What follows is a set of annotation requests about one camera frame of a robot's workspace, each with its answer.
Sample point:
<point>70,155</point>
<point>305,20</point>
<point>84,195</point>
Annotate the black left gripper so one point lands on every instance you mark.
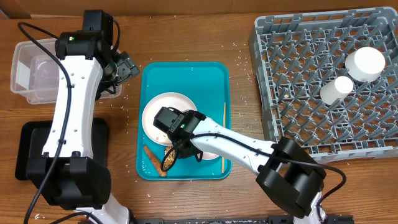
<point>126,68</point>

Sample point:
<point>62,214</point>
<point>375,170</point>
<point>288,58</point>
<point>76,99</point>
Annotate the brown sausage piece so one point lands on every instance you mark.
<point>155,162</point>

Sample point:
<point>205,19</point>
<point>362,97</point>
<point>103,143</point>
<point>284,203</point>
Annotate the light green bowl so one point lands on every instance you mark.
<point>365,64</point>

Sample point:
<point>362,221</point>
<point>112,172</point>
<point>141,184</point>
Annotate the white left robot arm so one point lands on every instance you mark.
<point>66,174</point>

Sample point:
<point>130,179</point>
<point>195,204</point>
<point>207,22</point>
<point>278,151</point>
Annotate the teal plastic tray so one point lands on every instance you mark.
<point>205,83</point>

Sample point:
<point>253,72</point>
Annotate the black plastic tray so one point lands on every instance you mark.
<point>34,135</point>

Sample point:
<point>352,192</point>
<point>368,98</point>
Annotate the clear plastic bin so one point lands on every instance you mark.
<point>37,77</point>

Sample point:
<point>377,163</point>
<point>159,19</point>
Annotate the wooden chopstick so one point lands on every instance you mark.
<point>224,122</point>

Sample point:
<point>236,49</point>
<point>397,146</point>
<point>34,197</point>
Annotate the white cup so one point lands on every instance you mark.
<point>338,88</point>

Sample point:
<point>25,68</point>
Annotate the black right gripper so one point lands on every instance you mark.
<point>182,152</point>

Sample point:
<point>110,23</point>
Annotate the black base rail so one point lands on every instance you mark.
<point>279,219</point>

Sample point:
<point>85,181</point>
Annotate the brown food scrap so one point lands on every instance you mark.
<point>169,156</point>

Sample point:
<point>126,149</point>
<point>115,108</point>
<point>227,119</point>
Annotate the grey dishwasher rack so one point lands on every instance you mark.
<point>294,55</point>

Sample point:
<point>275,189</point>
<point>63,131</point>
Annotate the large pink plate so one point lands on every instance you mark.
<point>170,99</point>

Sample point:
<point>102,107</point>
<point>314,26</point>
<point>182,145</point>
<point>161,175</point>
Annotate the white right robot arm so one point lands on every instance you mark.
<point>288,175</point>

